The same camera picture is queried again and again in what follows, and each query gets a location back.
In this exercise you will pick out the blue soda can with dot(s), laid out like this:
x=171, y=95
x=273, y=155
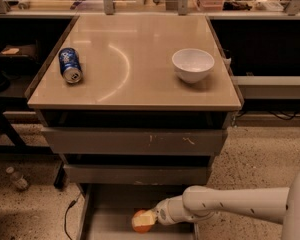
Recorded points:
x=70, y=67

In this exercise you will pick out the middle grey drawer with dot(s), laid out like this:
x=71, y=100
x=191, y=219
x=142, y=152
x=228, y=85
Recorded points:
x=137, y=175

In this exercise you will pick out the orange fruit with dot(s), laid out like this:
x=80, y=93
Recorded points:
x=142, y=229

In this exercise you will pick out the grey drawer cabinet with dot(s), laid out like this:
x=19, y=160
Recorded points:
x=129, y=83

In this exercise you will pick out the white bowl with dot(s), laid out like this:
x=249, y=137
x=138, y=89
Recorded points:
x=192, y=65

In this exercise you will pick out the bottom open grey drawer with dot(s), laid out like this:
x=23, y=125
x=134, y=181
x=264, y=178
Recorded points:
x=108, y=210

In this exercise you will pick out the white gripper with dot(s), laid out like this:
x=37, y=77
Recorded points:
x=162, y=212

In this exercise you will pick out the black table frame left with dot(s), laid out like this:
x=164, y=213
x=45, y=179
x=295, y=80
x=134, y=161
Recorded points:
x=11, y=114

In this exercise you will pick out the plastic bottle on floor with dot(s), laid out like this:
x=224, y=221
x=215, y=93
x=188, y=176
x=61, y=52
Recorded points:
x=17, y=178

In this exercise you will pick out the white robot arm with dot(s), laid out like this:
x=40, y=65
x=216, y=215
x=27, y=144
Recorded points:
x=196, y=203

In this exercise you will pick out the top grey drawer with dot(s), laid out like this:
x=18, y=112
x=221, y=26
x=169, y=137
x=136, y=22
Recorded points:
x=115, y=141

